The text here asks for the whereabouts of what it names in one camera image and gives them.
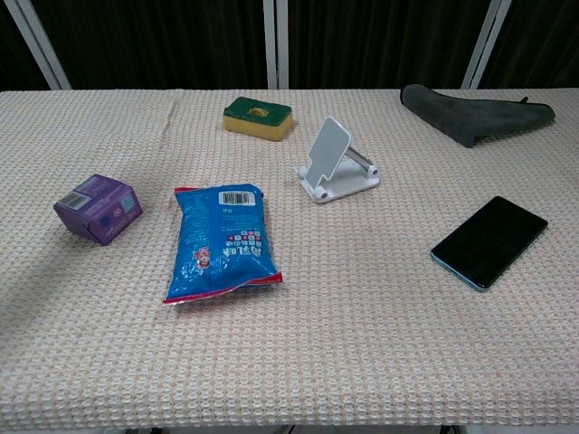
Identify black smartphone with teal edge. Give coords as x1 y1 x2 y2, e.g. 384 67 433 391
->
429 195 550 293

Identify white folding phone stand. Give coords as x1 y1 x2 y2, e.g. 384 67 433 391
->
294 116 381 205

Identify blue snack bag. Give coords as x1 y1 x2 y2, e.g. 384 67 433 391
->
162 183 285 307

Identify yellow sponge with green scourer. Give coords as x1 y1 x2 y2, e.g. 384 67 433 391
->
222 96 294 143

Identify beige waffle-weave tablecloth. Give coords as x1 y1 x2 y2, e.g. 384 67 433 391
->
0 88 579 431

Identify small purple carton box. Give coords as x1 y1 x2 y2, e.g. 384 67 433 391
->
52 173 145 247

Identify dark grey folded cloth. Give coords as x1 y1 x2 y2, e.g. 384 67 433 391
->
400 83 556 149

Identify black curtain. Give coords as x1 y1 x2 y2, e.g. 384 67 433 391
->
0 0 579 91

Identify white upright frame post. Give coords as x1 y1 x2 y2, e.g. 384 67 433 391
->
262 0 290 90

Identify white slanted frame post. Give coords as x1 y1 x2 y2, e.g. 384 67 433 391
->
2 0 72 90
460 0 516 90

